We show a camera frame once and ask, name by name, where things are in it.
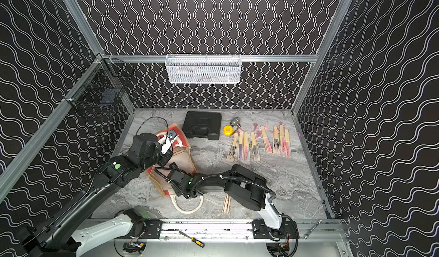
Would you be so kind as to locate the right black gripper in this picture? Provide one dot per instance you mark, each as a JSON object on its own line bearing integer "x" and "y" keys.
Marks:
{"x": 177, "y": 178}

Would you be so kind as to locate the red jute tote bag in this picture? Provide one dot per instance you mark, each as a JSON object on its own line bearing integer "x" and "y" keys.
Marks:
{"x": 181, "y": 159}

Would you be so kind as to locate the bamboo fan purple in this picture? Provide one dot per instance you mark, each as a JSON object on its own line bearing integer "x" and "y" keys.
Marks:
{"x": 241, "y": 145}

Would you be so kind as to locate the bamboo fan grey floral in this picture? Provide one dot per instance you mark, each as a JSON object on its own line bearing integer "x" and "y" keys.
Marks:
{"x": 254, "y": 144}

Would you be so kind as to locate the bamboo fan pink green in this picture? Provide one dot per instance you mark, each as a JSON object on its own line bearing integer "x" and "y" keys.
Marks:
{"x": 267, "y": 145}

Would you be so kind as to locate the bamboo fan dark floral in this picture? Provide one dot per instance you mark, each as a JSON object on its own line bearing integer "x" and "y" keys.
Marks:
{"x": 276, "y": 140}

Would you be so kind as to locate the bamboo fan pink white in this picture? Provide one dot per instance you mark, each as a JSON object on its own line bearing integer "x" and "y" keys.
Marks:
{"x": 282, "y": 138}

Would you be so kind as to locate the bamboo fan pink stripe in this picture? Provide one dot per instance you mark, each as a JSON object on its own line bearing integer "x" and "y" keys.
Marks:
{"x": 287, "y": 144}

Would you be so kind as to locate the bamboo fan floral white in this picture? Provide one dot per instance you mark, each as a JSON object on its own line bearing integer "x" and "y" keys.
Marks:
{"x": 232, "y": 151}

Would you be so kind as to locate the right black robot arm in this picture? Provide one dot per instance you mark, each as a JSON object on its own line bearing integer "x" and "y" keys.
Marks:
{"x": 244, "y": 186}

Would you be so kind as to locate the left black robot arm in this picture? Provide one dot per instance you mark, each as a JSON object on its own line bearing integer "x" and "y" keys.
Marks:
{"x": 62, "y": 236}

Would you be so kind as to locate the black plastic tool case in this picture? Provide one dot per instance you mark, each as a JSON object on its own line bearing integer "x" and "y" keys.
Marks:
{"x": 202, "y": 124}

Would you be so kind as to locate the yellow thread seal tape spool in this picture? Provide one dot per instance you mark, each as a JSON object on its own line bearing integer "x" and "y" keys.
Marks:
{"x": 228, "y": 130}

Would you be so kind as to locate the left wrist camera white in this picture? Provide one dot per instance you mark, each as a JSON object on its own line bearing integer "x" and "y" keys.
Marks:
{"x": 167, "y": 139}

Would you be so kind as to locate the yellow black handled screwdriver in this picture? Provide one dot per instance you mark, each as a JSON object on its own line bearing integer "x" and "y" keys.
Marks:
{"x": 193, "y": 239}

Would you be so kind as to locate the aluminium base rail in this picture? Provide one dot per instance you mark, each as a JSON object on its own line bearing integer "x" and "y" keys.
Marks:
{"x": 237, "y": 230}

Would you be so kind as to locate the steel ball valve brown handle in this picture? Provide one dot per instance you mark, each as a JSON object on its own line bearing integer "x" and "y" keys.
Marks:
{"x": 235, "y": 124}

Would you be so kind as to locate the white wire mesh basket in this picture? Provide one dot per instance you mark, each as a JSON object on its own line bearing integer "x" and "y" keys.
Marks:
{"x": 204, "y": 68}

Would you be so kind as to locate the black wire mesh basket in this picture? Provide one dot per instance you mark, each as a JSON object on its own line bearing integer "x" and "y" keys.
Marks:
{"x": 101, "y": 95}

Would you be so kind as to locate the aluminium frame corner post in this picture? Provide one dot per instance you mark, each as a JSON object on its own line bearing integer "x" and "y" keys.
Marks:
{"x": 332, "y": 30}

